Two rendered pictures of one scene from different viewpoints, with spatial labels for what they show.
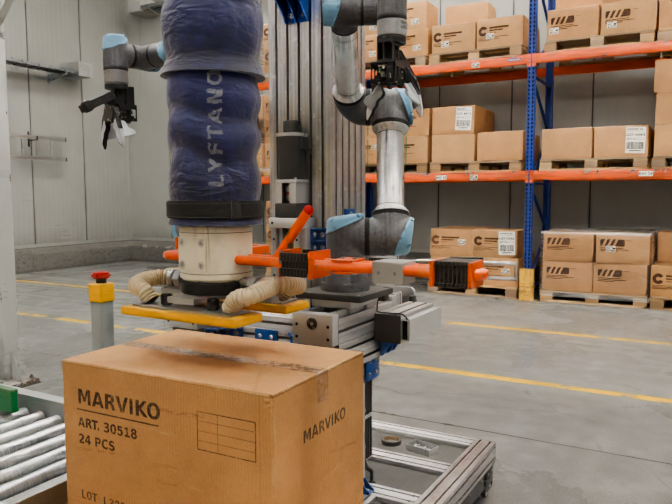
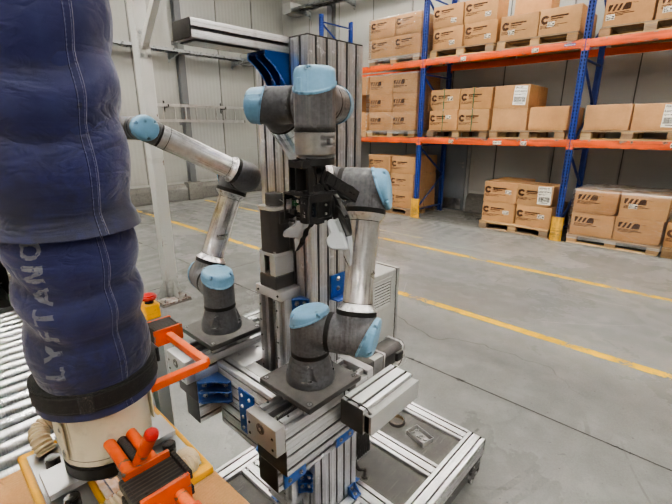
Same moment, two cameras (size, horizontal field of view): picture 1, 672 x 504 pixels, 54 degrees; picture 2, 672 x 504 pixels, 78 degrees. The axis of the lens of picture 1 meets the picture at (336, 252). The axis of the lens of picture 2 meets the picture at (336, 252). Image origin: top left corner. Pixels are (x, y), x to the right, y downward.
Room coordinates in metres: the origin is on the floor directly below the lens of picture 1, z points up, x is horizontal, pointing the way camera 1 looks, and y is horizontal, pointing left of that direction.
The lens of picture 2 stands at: (0.97, -0.36, 1.77)
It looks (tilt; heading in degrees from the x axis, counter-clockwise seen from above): 17 degrees down; 13
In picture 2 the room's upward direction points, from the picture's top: straight up
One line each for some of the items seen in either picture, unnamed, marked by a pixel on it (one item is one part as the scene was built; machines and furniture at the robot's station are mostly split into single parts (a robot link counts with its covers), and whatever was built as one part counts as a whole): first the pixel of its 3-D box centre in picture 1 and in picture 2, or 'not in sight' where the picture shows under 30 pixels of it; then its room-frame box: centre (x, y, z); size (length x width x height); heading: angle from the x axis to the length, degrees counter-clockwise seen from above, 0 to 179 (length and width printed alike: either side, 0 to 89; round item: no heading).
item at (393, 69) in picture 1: (390, 62); (313, 190); (1.71, -0.14, 1.66); 0.09 x 0.08 x 0.12; 150
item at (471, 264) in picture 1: (456, 273); not in sight; (1.26, -0.23, 1.18); 0.08 x 0.07 x 0.05; 60
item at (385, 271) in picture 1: (393, 271); not in sight; (1.34, -0.12, 1.17); 0.07 x 0.07 x 0.04; 60
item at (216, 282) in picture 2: not in sight; (217, 285); (2.28, 0.41, 1.20); 0.13 x 0.12 x 0.14; 49
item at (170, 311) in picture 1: (189, 307); (63, 485); (1.49, 0.33, 1.08); 0.34 x 0.10 x 0.05; 60
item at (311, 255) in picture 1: (304, 263); (157, 487); (1.44, 0.07, 1.18); 0.10 x 0.08 x 0.06; 150
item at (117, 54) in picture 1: (116, 53); not in sight; (2.14, 0.69, 1.77); 0.09 x 0.08 x 0.11; 139
